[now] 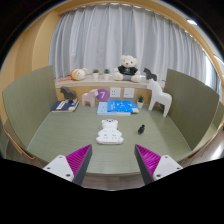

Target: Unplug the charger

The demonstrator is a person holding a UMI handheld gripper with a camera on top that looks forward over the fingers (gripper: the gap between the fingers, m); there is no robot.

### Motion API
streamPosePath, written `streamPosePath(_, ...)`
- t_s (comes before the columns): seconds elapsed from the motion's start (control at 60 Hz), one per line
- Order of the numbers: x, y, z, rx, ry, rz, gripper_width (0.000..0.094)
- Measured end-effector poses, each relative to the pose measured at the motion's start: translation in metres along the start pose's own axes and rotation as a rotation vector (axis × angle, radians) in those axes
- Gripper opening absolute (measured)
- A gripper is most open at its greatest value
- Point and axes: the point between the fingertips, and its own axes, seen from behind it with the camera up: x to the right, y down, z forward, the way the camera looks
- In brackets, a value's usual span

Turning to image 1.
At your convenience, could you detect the wooden window ledge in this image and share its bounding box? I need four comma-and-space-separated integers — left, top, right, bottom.
54, 75, 166, 106

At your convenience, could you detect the pink horse figurine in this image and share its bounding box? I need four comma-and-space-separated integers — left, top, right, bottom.
81, 88, 99, 108

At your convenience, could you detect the black horse figurine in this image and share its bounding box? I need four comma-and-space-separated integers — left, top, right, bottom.
143, 67, 158, 82

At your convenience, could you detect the light blue book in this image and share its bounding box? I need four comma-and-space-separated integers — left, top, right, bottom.
96, 101, 132, 117

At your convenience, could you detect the white grey curtain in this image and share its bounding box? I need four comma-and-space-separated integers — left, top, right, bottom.
49, 3, 214, 83

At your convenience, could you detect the cream teddy bear black shirt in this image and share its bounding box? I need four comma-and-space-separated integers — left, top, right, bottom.
112, 54, 142, 83

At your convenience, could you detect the large white horse figurine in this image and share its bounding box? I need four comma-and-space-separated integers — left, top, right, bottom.
146, 78, 173, 118

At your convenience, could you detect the white bear-shaped power strip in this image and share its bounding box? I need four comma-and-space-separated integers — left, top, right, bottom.
95, 118, 125, 145

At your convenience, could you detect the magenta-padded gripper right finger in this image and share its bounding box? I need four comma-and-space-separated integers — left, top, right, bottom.
134, 144, 183, 186

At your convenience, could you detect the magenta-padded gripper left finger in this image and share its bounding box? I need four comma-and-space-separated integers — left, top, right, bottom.
43, 144, 94, 187

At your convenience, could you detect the dark blue book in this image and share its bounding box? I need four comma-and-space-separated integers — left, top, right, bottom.
50, 99, 80, 113

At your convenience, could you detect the bright blue book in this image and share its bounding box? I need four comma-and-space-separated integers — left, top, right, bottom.
107, 99, 140, 114

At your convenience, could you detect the ceiling light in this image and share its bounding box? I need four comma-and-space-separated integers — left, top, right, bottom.
186, 18, 198, 27

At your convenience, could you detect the grey horse figurine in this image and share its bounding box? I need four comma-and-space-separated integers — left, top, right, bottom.
59, 86, 78, 103

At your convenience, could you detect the green divider panel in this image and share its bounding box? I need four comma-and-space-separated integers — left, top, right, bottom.
163, 68, 224, 151
2, 65, 58, 149

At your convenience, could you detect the purple round number sign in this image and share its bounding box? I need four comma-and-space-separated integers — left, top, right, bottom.
96, 88, 111, 102

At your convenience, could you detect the cream and orange plush toy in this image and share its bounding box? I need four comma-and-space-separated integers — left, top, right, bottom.
59, 67, 89, 83

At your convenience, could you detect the white wall socket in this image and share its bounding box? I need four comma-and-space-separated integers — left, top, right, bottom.
123, 87, 135, 99
109, 86, 122, 99

